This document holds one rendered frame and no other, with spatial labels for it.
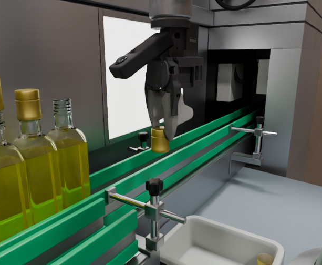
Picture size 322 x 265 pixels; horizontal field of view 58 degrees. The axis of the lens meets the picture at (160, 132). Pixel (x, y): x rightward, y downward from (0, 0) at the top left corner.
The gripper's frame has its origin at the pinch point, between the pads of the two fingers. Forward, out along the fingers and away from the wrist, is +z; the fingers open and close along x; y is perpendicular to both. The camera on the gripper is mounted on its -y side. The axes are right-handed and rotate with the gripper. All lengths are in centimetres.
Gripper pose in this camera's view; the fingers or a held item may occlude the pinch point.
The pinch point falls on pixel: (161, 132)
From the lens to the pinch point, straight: 54.8
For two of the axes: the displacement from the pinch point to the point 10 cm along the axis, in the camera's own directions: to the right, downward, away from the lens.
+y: 8.3, -1.4, 5.4
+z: 0.0, 9.7, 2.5
